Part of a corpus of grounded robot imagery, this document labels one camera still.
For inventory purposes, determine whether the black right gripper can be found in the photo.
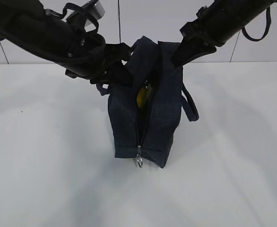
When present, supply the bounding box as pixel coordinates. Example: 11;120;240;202
171;7;226;67

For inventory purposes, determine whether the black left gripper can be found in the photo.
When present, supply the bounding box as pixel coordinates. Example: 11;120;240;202
64;30;133;85

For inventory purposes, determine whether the yellow lemon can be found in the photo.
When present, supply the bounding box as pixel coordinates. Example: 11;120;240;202
137;87;150;108

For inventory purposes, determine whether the navy blue insulated lunch bag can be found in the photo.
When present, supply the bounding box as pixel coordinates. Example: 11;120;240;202
96;36;199;168

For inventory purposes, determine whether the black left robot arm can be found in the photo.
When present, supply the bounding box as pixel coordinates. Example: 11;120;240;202
0;0;133;86

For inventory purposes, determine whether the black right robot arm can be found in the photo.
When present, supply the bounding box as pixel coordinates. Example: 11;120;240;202
171;0;275;67

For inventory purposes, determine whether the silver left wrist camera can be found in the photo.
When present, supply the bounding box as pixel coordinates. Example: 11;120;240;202
67;0;105;31

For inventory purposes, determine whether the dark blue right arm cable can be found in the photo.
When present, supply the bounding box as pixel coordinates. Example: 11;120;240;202
241;6;271;41

